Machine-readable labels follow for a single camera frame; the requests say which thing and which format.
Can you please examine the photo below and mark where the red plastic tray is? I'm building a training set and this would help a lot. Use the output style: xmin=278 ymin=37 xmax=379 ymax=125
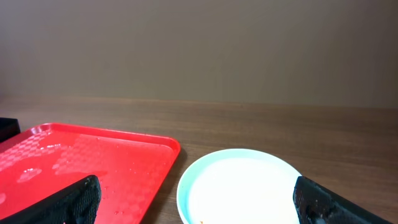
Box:
xmin=1 ymin=123 xmax=180 ymax=223

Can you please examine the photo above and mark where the black water tray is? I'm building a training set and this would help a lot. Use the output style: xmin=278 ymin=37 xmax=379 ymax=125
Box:
xmin=0 ymin=118 xmax=21 ymax=142

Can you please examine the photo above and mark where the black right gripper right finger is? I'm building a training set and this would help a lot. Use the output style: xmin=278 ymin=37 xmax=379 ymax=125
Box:
xmin=293 ymin=176 xmax=391 ymax=224

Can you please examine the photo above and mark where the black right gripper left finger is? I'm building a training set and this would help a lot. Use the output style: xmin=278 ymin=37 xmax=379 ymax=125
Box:
xmin=1 ymin=175 xmax=101 ymax=224

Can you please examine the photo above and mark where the white plate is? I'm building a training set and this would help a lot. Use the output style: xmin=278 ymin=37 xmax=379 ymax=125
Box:
xmin=177 ymin=149 xmax=300 ymax=224

